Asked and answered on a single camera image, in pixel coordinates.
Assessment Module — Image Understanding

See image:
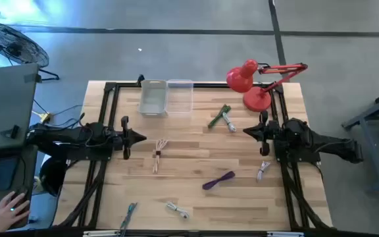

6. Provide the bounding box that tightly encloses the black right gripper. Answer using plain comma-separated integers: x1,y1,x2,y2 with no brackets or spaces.
243,111,281,157

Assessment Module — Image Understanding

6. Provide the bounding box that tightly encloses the red desk lamp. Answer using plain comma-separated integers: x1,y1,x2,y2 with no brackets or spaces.
226,59,309,113

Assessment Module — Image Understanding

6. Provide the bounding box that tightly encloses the white lilac cable bundle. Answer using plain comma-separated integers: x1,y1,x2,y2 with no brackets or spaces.
256,161,272,182

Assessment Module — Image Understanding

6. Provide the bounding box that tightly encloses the grey desk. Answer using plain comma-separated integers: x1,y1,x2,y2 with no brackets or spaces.
0,63,41,153

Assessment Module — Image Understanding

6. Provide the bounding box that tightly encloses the beige cable bundle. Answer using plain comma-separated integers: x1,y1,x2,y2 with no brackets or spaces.
152,138,169,174

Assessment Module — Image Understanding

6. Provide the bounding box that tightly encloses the teal cable bundle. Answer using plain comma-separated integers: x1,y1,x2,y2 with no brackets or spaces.
118,202,138,237

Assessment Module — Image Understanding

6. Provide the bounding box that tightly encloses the black floor fan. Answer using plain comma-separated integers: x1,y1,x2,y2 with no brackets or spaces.
0,20,61,82

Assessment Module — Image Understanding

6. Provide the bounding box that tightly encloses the black round stool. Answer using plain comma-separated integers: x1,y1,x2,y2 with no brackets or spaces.
39,157,68,198

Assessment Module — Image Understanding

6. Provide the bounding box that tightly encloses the white cable with black tie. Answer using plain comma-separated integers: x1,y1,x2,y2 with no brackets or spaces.
165,201,190,220

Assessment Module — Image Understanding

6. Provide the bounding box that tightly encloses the clear plastic bin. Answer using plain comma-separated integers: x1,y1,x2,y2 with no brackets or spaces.
166,78,195,115

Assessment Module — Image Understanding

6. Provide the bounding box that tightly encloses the black aluminium table frame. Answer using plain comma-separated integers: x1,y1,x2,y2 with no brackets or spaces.
57,74,334,232

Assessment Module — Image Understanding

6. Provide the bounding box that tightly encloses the light grey plastic bin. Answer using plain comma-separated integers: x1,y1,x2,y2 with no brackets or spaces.
139,79,168,117

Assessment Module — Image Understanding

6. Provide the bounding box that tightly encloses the blue-grey metal table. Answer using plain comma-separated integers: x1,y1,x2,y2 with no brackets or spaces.
341,84,379,192

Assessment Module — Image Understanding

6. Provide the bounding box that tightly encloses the green cable bundle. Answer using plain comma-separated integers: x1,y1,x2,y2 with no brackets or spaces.
207,104,232,129

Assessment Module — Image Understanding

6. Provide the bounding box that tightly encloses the yellow plug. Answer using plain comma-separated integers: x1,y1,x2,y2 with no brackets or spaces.
31,110,53,124

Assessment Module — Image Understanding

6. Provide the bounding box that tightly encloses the person's hand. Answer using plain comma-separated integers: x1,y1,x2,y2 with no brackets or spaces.
0,191,31,234

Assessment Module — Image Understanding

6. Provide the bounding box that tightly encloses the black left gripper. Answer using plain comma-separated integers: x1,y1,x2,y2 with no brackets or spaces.
112,115,147,161

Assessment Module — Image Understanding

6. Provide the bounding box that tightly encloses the purple cable bundle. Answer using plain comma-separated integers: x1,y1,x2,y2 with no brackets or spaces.
202,171,236,191

